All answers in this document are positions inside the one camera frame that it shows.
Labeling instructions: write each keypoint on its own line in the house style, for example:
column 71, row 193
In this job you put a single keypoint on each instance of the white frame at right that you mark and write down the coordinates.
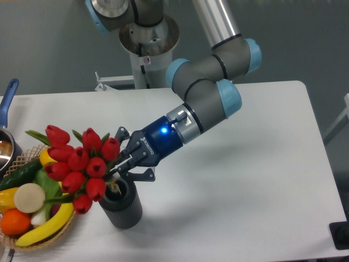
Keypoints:
column 337, row 125

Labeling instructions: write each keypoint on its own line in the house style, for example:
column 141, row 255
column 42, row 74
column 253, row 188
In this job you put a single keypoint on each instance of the dark grey ribbed vase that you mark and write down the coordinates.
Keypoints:
column 122, row 206

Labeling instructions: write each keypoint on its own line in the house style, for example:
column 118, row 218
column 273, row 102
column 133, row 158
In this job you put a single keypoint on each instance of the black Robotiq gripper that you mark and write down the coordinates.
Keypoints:
column 145, row 148

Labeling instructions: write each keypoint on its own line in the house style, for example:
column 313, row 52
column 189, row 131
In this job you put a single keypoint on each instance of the orange fruit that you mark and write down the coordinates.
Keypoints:
column 15, row 222

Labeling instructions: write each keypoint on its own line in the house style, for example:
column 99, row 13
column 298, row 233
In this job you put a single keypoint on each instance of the black device at edge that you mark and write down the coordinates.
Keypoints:
column 339, row 232

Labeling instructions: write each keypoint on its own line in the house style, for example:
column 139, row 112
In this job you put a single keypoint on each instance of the green cucumber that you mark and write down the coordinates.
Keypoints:
column 22, row 175

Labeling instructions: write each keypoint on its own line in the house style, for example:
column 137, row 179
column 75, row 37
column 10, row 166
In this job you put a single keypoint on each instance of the woven wicker basket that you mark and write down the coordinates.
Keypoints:
column 8, row 241

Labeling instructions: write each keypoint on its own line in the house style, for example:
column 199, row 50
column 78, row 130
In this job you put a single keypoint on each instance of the green bok choy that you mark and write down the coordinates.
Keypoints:
column 52, row 190

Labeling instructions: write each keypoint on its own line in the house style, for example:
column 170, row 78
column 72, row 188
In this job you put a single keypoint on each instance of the yellow bell pepper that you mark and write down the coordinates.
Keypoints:
column 7, row 199

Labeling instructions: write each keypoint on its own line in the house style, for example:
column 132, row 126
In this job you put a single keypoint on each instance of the purple red vegetable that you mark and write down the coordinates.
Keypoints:
column 55, row 209

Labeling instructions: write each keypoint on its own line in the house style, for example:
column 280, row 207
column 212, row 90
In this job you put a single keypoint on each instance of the red tulip bouquet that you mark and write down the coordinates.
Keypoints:
column 80, row 170

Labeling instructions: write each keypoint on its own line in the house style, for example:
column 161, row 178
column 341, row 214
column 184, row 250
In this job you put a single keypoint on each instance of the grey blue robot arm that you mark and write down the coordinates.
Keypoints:
column 206, row 87

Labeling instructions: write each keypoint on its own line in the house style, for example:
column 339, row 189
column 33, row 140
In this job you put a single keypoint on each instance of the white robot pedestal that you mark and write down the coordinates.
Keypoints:
column 150, row 51

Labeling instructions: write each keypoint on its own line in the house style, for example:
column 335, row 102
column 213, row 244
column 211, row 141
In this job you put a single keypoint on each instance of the blue handled saucepan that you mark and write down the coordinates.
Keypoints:
column 10, row 150

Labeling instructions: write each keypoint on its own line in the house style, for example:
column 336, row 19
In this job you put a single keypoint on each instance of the yellow squash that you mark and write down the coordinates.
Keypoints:
column 45, row 159

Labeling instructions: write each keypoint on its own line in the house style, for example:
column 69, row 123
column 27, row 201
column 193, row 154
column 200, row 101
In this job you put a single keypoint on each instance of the beige round disc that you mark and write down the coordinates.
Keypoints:
column 29, row 198

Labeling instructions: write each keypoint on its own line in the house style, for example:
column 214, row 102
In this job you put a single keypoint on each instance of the yellow banana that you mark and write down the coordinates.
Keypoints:
column 52, row 226

